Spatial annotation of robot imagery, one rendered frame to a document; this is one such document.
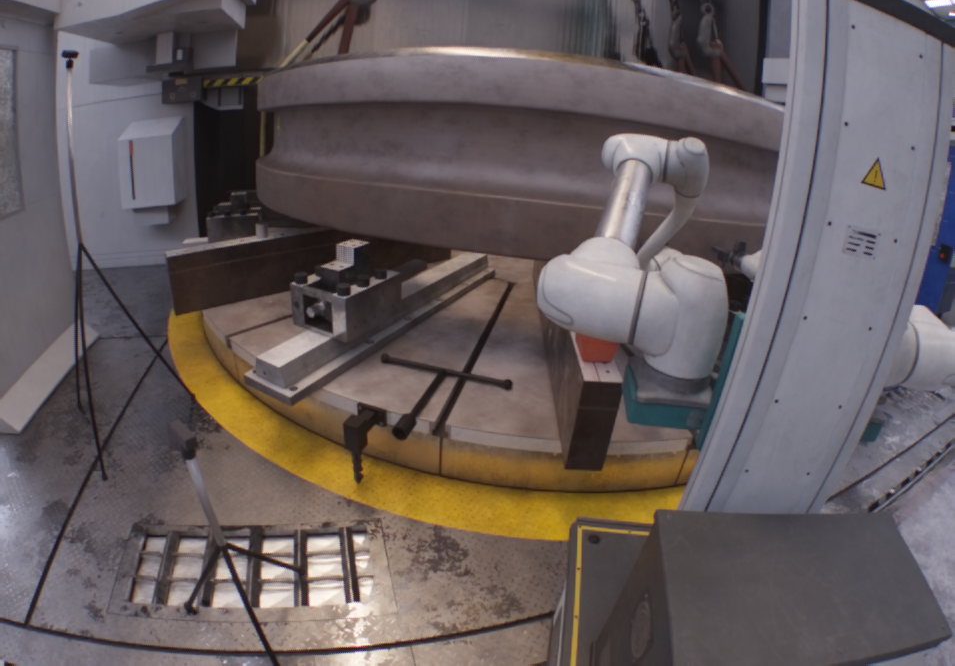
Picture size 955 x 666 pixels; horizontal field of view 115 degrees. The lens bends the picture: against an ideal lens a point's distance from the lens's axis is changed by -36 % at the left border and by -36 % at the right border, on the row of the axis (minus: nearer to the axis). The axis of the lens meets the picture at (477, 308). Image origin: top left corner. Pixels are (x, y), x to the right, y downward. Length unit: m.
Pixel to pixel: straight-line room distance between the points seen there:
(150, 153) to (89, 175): 1.04
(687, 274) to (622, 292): 0.13
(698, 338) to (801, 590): 0.50
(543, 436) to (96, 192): 5.03
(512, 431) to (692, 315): 1.13
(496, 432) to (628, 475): 0.63
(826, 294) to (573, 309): 0.48
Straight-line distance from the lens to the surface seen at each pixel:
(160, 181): 4.89
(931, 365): 1.25
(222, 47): 4.12
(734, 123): 2.39
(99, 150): 5.60
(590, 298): 0.91
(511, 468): 2.01
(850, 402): 1.02
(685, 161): 1.41
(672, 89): 2.19
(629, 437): 1.97
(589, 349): 1.60
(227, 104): 5.06
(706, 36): 5.33
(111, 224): 5.64
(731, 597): 0.80
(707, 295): 0.90
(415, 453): 2.07
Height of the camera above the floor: 1.43
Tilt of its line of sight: 22 degrees down
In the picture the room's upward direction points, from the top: 4 degrees clockwise
